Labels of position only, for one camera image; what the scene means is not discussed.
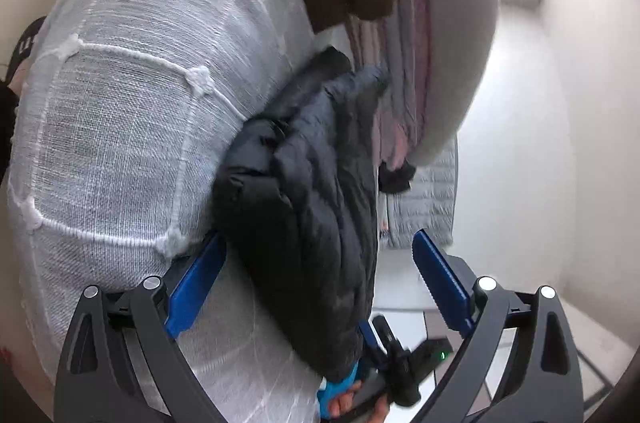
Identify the small black garment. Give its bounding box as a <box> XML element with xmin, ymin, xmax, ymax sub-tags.
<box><xmin>377</xmin><ymin>162</ymin><xmax>417</xmax><ymax>194</ymax></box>

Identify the dark cloth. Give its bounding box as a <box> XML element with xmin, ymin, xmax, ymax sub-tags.
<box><xmin>0</xmin><ymin>17</ymin><xmax>48</xmax><ymax>176</ymax></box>

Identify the black quilted jacket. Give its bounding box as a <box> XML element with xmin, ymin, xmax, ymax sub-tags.
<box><xmin>212</xmin><ymin>46</ymin><xmax>391</xmax><ymax>384</ymax></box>

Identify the grey white folded duvet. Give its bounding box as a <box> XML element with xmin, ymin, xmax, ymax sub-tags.
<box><xmin>400</xmin><ymin>0</ymin><xmax>501</xmax><ymax>168</ymax></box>

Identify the person's right hand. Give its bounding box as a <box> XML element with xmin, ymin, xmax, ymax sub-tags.
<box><xmin>327</xmin><ymin>380</ymin><xmax>393</xmax><ymax>423</ymax></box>

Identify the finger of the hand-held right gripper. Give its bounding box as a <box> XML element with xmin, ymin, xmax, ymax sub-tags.
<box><xmin>357</xmin><ymin>315</ymin><xmax>401</xmax><ymax>356</ymax></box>

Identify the stack of folded blankets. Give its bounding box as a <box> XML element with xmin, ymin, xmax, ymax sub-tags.
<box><xmin>345</xmin><ymin>0</ymin><xmax>436</xmax><ymax>171</ymax></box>

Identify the bed with white grid sheet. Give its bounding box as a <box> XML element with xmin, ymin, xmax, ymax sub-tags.
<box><xmin>7</xmin><ymin>0</ymin><xmax>391</xmax><ymax>423</ymax></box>

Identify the grey quilted headboard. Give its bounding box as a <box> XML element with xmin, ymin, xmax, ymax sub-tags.
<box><xmin>382</xmin><ymin>138</ymin><xmax>460</xmax><ymax>249</ymax></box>

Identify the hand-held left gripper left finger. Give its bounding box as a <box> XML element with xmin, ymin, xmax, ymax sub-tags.
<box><xmin>54</xmin><ymin>230</ymin><xmax>231</xmax><ymax>423</ymax></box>

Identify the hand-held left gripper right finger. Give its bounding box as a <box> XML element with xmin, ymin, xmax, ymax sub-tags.
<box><xmin>411</xmin><ymin>229</ymin><xmax>586</xmax><ymax>423</ymax></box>

